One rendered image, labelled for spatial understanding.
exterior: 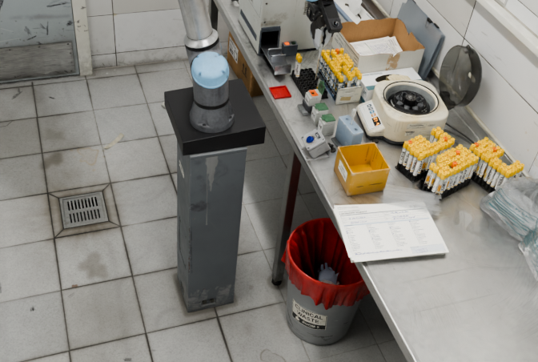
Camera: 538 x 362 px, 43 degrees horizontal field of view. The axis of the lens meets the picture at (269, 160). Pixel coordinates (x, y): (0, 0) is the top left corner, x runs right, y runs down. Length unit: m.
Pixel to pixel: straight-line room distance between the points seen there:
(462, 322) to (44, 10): 2.80
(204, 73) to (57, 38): 1.98
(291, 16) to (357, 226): 0.99
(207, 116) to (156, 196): 1.20
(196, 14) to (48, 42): 1.95
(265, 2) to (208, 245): 0.95
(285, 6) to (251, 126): 0.61
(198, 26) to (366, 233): 0.84
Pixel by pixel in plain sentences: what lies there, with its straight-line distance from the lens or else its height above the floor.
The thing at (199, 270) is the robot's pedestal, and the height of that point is 0.27.
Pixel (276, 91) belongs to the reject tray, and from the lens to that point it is 2.58.
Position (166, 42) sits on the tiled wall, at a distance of 4.22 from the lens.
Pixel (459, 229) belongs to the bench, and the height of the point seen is 0.87.
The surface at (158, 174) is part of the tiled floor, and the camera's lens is 3.48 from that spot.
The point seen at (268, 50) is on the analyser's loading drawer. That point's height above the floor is 0.94.
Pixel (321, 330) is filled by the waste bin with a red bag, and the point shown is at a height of 0.12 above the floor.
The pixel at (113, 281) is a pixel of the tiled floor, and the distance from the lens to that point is 3.04.
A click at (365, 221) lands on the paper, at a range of 2.11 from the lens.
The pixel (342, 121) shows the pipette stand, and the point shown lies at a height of 0.97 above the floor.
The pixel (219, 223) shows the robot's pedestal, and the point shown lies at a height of 0.52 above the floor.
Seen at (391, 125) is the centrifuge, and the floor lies 0.96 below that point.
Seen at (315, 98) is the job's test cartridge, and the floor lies 0.94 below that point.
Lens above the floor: 2.38
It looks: 42 degrees down
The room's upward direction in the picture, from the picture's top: 7 degrees clockwise
